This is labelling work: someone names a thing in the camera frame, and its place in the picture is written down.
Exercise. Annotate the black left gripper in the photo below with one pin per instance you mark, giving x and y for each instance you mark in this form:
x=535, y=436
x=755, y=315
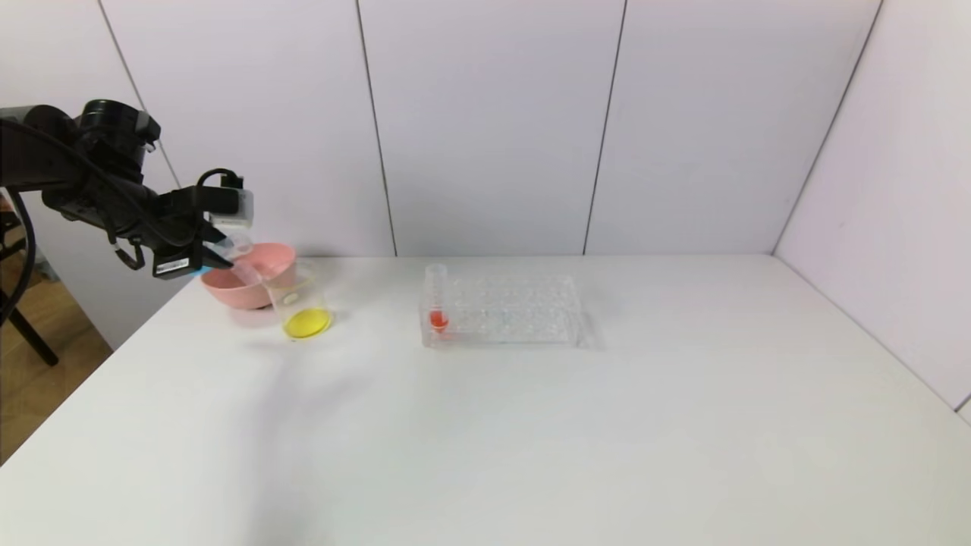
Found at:
x=176, y=260

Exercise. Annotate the blue pigment test tube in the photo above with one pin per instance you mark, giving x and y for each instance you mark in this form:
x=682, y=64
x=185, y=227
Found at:
x=227, y=246

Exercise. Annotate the yellow pigment test tube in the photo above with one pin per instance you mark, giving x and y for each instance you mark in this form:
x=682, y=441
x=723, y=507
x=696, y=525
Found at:
x=246, y=271

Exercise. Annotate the clear glass beaker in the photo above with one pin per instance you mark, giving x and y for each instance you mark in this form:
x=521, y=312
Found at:
x=307, y=324

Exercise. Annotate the red pigment test tube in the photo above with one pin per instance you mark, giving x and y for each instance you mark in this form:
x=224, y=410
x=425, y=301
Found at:
x=438, y=320

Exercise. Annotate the clear acrylic test tube rack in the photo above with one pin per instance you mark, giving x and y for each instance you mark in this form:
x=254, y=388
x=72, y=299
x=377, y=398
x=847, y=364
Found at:
x=501, y=326

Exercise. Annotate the pink bowl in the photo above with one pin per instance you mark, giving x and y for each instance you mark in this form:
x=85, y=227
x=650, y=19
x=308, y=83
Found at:
x=239, y=292

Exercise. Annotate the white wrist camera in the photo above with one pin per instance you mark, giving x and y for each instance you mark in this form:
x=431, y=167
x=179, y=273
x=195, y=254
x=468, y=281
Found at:
x=237, y=208

